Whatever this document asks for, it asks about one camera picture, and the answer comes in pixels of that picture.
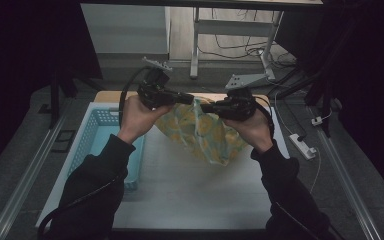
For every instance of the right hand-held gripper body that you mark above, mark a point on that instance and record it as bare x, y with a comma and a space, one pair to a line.
240, 105

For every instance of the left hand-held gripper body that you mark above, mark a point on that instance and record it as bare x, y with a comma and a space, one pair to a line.
155, 90

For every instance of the green yellow patterned fabric bag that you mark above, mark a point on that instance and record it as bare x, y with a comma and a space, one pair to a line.
200, 133

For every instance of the light blue perforated plastic basket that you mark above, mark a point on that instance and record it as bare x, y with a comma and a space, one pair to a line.
96, 143

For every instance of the person's right hand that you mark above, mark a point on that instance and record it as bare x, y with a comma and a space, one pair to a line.
256, 133

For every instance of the person's left hand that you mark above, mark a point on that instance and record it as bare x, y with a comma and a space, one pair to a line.
135, 118

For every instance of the white panel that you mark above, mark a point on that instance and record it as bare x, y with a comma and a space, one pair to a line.
123, 30

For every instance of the white power strip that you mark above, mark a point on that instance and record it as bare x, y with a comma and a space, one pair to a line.
301, 146

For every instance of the white adapter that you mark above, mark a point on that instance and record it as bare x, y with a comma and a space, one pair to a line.
317, 121

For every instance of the black stand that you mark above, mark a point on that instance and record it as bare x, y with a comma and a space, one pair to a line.
54, 100
326, 110

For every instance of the black floor plate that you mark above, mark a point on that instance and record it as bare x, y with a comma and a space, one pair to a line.
63, 133

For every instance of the dark curtain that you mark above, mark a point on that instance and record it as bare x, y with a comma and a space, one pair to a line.
373, 66
13, 66

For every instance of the white desk frame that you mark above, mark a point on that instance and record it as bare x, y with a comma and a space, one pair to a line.
233, 28

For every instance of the metal floor rail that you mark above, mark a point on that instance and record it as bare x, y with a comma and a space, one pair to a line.
23, 186
353, 193

